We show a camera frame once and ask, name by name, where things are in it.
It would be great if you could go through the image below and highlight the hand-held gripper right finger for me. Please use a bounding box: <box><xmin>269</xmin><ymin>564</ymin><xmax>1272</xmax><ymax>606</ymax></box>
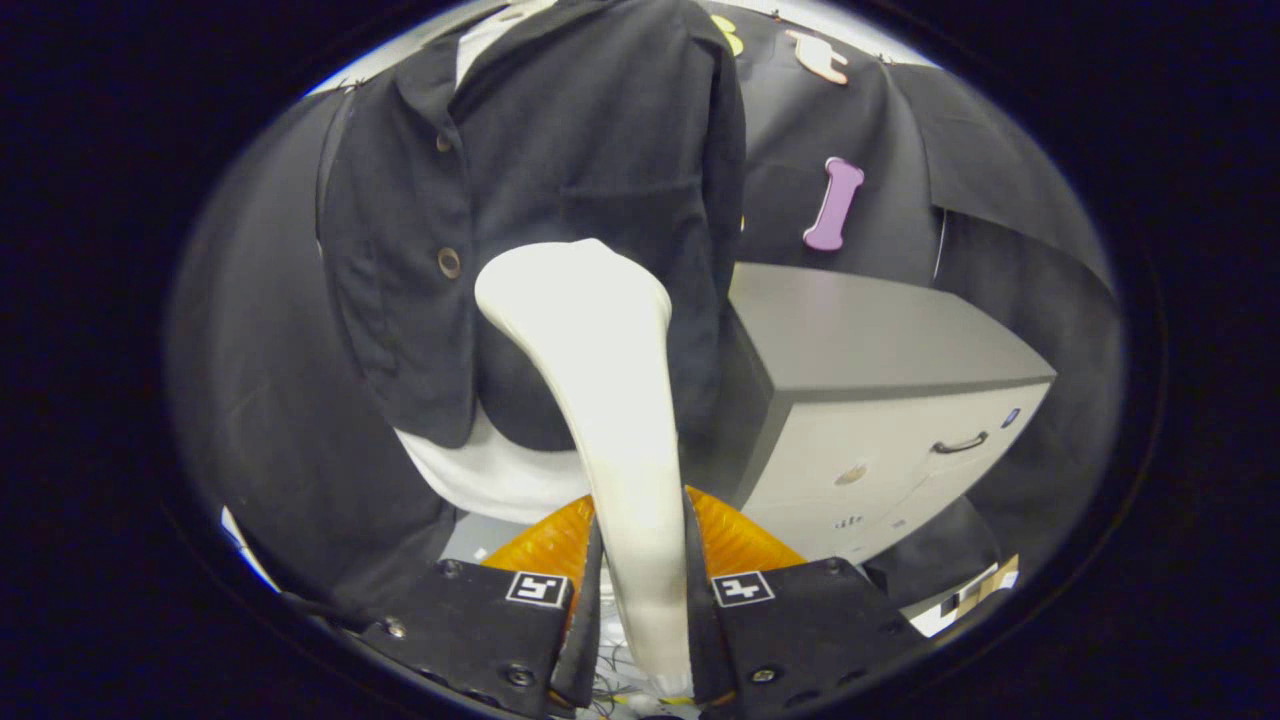
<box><xmin>685</xmin><ymin>487</ymin><xmax>926</xmax><ymax>716</ymax></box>

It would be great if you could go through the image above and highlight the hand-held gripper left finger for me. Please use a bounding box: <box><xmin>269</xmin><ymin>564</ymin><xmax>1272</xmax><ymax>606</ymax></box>
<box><xmin>358</xmin><ymin>495</ymin><xmax>603</xmax><ymax>719</ymax></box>

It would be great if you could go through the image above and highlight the white garment steamer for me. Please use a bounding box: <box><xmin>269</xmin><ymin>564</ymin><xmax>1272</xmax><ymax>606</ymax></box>
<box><xmin>475</xmin><ymin>238</ymin><xmax>696</xmax><ymax>701</ymax></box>

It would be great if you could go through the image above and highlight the black suit jacket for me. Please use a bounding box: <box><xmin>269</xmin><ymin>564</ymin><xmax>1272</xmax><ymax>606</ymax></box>
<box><xmin>318</xmin><ymin>0</ymin><xmax>746</xmax><ymax>451</ymax></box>

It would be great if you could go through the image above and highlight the white mannequin torso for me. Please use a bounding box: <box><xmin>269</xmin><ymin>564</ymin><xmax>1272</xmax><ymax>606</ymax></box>
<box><xmin>395</xmin><ymin>0</ymin><xmax>591</xmax><ymax>526</ymax></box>

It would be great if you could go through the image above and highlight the white and black floor item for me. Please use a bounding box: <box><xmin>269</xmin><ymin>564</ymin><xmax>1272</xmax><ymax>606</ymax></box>
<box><xmin>910</xmin><ymin>555</ymin><xmax>1021</xmax><ymax>638</ymax></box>

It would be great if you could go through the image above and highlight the blue and white floor item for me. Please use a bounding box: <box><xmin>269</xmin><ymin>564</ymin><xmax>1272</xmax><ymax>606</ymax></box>
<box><xmin>220</xmin><ymin>505</ymin><xmax>281</xmax><ymax>593</ymax></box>

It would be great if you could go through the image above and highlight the grey cabinet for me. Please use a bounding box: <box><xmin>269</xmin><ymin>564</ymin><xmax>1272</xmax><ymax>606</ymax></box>
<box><xmin>690</xmin><ymin>262</ymin><xmax>1056</xmax><ymax>563</ymax></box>

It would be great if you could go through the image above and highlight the black backdrop cloth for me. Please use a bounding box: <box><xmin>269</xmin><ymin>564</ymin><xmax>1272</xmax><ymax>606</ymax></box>
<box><xmin>170</xmin><ymin>5</ymin><xmax>1116</xmax><ymax>621</ymax></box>

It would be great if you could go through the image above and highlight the tangle of floor cables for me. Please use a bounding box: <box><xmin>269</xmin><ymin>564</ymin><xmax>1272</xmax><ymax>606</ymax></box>
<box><xmin>590</xmin><ymin>640</ymin><xmax>641</xmax><ymax>717</ymax></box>

